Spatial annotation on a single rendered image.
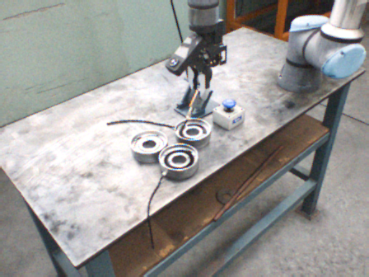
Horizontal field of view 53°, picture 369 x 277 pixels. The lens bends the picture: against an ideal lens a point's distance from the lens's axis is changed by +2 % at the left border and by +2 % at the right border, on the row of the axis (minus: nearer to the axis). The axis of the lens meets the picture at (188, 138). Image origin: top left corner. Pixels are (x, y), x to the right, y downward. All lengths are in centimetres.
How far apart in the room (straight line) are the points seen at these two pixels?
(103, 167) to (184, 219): 33
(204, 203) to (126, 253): 30
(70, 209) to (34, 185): 14
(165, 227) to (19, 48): 164
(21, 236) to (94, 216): 116
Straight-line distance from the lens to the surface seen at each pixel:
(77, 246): 85
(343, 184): 218
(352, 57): 115
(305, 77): 130
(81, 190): 97
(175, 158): 98
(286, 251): 181
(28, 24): 246
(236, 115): 109
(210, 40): 95
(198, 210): 120
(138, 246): 113
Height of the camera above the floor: 146
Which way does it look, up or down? 39 degrees down
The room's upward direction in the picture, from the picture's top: 2 degrees counter-clockwise
